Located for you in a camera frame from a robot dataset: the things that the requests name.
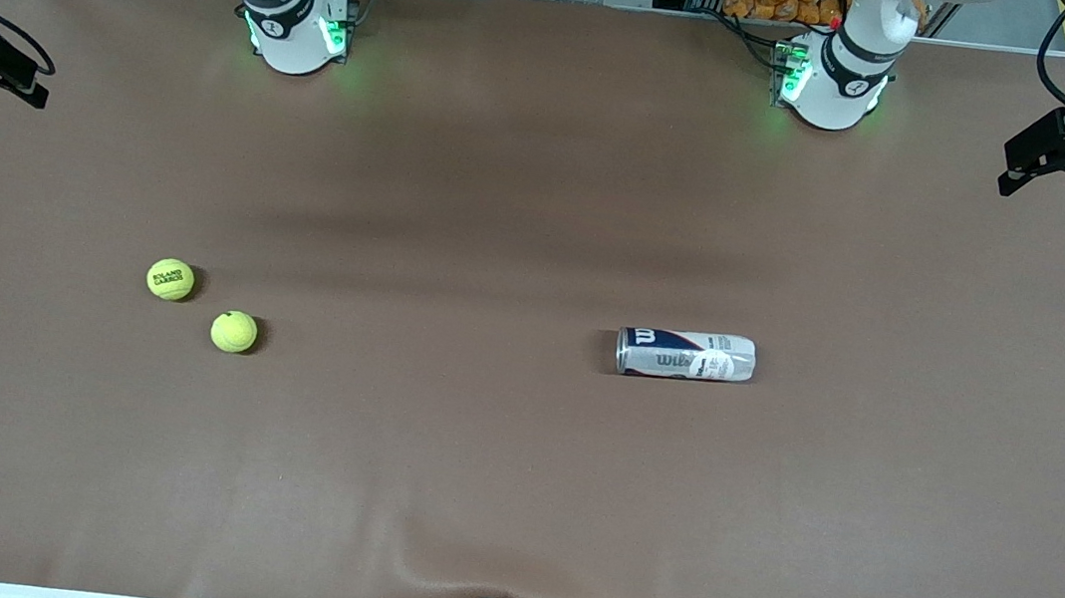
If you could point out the tennis ball Roland Garros print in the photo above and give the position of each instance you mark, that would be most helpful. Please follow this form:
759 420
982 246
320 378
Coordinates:
171 280

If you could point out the yellow tennis ball small mark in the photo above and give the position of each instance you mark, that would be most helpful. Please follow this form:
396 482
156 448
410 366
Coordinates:
234 332

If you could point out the silver Wilson tennis ball can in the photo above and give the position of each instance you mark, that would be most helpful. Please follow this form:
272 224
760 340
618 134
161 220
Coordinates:
687 355

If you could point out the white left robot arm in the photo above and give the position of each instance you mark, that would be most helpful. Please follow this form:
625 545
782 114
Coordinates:
843 84

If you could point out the brown table mat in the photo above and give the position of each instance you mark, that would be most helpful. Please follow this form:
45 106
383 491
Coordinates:
511 487

